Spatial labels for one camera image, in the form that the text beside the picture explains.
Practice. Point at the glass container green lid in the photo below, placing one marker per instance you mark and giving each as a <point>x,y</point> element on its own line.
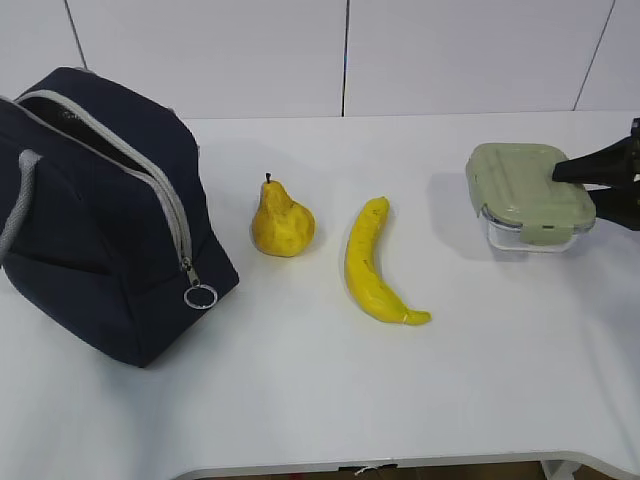
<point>523,209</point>

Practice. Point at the navy blue lunch bag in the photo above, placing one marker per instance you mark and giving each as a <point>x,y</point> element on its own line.
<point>105,225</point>

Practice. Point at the yellow pear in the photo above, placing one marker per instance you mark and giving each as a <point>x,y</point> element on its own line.
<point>281,226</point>

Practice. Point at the yellow banana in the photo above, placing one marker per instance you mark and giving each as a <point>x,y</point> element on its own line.
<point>363,279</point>

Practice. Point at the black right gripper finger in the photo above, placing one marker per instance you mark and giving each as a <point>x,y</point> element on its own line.
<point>618,205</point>
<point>615,166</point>

